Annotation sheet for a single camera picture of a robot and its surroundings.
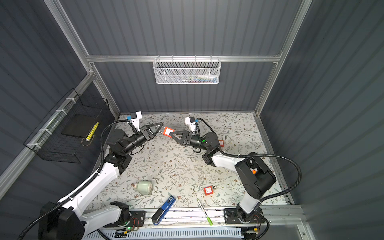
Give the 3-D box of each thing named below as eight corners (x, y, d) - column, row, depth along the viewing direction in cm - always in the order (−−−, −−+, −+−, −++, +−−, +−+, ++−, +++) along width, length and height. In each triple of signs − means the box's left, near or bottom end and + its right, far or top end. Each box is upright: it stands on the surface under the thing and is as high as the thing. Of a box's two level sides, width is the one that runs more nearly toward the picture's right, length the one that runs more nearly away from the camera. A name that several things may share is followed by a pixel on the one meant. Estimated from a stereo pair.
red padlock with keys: (205, 195, 83) (205, 194, 81) (203, 188, 85) (203, 187, 83) (216, 192, 84) (217, 191, 82) (214, 186, 86) (215, 184, 84)
